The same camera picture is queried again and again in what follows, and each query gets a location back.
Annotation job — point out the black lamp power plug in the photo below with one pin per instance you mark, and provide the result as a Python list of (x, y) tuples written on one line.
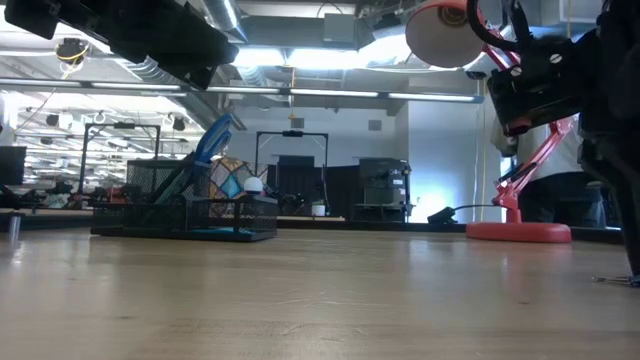
[(442, 216)]

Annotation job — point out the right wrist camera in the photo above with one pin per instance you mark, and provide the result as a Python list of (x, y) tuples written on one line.
[(545, 90)]

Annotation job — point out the black mesh desk organizer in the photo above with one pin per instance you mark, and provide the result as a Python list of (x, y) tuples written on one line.
[(150, 225)]

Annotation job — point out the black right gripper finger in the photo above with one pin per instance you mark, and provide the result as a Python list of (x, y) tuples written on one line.
[(630, 210)]

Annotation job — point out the white ball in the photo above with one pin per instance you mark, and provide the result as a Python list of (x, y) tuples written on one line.
[(253, 185)]

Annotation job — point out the red desk lamp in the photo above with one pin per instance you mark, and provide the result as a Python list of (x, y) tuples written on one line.
[(520, 232)]

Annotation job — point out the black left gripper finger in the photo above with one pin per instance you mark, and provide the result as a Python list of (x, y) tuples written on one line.
[(195, 40), (197, 75)]

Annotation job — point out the black pen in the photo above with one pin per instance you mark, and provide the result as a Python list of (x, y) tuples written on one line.
[(172, 177)]

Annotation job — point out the black equipment rack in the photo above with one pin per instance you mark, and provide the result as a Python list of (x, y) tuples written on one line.
[(382, 180)]

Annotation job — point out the turquoise pencil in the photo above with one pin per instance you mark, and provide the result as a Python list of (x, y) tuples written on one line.
[(184, 187)]

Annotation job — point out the black flat screen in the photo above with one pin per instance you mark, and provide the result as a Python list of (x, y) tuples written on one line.
[(12, 165)]

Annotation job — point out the black rig frame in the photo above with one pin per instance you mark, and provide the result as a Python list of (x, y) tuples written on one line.
[(122, 125), (292, 133)]

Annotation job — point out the blue sticky note pad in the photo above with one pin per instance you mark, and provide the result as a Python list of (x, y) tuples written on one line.
[(225, 231)]

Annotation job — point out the black aluminium table frame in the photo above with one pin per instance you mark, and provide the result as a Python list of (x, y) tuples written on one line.
[(375, 226)]

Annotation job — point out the ceiling security camera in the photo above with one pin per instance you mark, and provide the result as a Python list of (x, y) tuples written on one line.
[(476, 75)]

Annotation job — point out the colourful patchwork panel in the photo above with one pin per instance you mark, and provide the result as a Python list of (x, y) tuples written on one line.
[(230, 185)]

